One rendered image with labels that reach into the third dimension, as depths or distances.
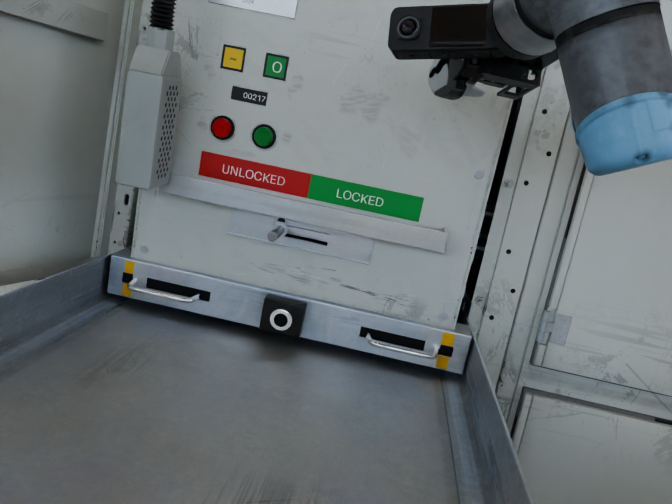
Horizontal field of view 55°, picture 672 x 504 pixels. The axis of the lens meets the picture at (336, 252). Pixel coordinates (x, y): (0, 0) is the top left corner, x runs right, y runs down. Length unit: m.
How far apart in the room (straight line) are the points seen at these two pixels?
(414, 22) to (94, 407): 0.49
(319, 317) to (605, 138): 0.55
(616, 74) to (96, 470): 0.51
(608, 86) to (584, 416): 0.72
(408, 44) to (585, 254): 0.52
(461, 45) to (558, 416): 0.67
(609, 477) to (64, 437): 0.85
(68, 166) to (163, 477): 0.61
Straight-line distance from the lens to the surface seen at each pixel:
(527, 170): 1.05
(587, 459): 1.17
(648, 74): 0.52
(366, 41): 0.91
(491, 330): 1.08
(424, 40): 0.66
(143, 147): 0.86
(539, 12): 0.57
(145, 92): 0.85
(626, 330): 1.11
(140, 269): 1.00
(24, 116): 1.01
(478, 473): 0.73
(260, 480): 0.62
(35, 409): 0.71
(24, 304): 0.85
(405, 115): 0.90
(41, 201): 1.06
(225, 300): 0.97
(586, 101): 0.52
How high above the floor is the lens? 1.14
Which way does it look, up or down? 11 degrees down
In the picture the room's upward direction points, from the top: 12 degrees clockwise
